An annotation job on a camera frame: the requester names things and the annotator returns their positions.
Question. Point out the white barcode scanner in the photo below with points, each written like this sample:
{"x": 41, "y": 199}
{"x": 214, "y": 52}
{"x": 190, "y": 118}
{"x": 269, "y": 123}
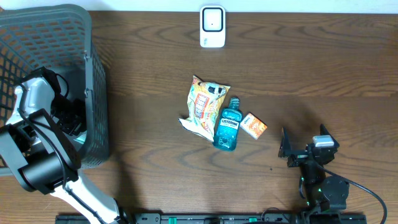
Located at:
{"x": 212, "y": 27}

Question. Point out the orange white snack bag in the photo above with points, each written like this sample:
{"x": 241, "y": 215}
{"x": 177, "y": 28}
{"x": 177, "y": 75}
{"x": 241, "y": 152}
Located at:
{"x": 204, "y": 102}

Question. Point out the blue Listerine mouthwash bottle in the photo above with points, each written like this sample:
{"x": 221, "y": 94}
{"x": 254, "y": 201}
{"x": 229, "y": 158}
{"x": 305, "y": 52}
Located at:
{"x": 228, "y": 126}

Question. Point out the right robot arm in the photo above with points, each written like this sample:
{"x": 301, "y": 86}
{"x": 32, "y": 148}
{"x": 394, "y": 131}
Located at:
{"x": 325, "y": 196}

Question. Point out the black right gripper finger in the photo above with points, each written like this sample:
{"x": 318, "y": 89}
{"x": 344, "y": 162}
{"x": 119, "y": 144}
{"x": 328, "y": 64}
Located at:
{"x": 285, "y": 149}
{"x": 324, "y": 131}

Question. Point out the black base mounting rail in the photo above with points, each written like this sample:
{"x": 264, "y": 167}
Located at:
{"x": 270, "y": 218}

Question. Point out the grey plastic mesh basket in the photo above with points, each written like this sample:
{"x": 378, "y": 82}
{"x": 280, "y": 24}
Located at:
{"x": 58, "y": 38}

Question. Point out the orange Kleenex tissue pack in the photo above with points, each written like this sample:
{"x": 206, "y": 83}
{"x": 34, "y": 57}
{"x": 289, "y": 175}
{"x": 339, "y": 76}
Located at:
{"x": 253, "y": 126}

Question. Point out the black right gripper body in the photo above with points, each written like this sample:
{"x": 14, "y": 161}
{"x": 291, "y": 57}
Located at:
{"x": 298, "y": 157}

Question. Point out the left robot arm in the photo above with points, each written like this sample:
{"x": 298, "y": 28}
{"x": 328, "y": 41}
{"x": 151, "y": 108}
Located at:
{"x": 36, "y": 148}

